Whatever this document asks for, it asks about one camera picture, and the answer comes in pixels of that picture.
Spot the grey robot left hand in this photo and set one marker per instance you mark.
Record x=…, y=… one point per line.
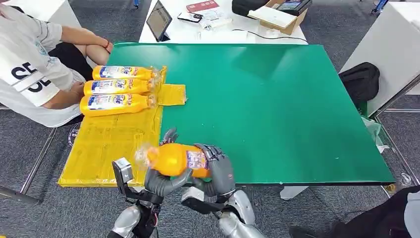
x=160, y=184

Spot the black backpack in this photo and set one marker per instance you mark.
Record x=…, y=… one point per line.
x=359, y=82

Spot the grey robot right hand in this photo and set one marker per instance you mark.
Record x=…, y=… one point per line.
x=221, y=174

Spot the white block table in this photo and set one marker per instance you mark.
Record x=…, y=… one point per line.
x=42, y=10

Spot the green table mat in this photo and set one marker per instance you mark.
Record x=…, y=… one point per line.
x=279, y=115

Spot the white cabinet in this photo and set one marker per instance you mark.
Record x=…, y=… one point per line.
x=384, y=49

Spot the black case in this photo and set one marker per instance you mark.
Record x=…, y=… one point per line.
x=245, y=7

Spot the pale plastic bag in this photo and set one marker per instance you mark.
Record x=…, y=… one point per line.
x=374, y=131

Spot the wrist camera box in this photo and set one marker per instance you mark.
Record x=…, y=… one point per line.
x=123, y=172
x=200, y=202

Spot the person's right hand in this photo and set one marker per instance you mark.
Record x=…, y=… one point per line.
x=76, y=90

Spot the cardboard box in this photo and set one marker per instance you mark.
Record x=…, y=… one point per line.
x=290, y=24

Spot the white paper pad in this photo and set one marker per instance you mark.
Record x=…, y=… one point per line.
x=272, y=16

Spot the steel chair frame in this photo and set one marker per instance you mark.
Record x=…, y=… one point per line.
x=36, y=164

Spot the black smartphone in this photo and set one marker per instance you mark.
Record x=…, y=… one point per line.
x=189, y=17

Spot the person's left hand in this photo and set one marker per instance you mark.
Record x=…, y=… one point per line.
x=110, y=47

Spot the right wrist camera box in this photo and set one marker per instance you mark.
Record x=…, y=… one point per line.
x=200, y=202

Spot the red booklet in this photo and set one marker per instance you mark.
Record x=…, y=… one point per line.
x=202, y=5

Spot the white paper sheets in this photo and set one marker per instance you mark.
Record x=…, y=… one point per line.
x=215, y=18

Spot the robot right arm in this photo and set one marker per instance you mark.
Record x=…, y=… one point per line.
x=241, y=220

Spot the black tablet on stand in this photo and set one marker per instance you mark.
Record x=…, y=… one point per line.
x=158, y=19

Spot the person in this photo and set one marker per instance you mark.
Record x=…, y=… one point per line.
x=29, y=75
x=370, y=220

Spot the orange drink bottle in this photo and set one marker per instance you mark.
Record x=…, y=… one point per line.
x=174, y=159
x=115, y=104
x=118, y=86
x=124, y=72

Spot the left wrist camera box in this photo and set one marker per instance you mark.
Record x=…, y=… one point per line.
x=123, y=172

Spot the yellow plastic sheet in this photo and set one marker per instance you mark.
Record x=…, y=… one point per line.
x=108, y=148

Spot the black payment terminal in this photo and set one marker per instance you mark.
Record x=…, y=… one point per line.
x=292, y=6

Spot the steel table frame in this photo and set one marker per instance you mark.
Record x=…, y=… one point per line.
x=397, y=95

